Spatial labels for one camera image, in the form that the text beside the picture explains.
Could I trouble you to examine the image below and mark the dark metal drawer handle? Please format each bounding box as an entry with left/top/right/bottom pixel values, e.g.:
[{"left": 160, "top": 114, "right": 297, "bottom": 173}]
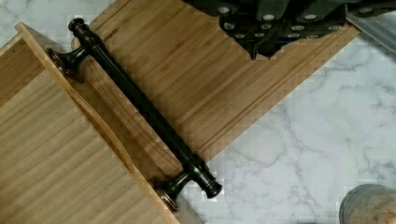
[{"left": 47, "top": 18, "right": 222, "bottom": 211}]

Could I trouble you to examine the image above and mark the glass jar with cereal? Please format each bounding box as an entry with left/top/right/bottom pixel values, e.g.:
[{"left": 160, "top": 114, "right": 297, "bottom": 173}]
[{"left": 339, "top": 184, "right": 396, "bottom": 224}]

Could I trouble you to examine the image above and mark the bamboo cutting board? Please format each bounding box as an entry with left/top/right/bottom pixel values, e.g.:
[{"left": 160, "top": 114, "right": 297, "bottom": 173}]
[{"left": 90, "top": 0, "right": 359, "bottom": 161}]

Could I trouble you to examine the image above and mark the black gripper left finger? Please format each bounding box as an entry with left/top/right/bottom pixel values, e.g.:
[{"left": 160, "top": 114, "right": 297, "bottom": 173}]
[{"left": 183, "top": 0, "right": 278, "bottom": 60}]

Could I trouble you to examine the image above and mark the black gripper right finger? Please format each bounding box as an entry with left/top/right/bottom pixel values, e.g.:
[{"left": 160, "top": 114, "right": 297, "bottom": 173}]
[{"left": 257, "top": 0, "right": 395, "bottom": 58}]

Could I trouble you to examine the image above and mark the wooden drawer with front panel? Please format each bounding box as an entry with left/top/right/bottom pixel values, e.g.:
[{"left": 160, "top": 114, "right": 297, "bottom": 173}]
[{"left": 0, "top": 21, "right": 200, "bottom": 224}]

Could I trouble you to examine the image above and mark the silver metal bar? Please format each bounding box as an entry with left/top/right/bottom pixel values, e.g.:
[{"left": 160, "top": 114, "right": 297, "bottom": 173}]
[{"left": 346, "top": 12, "right": 396, "bottom": 53}]

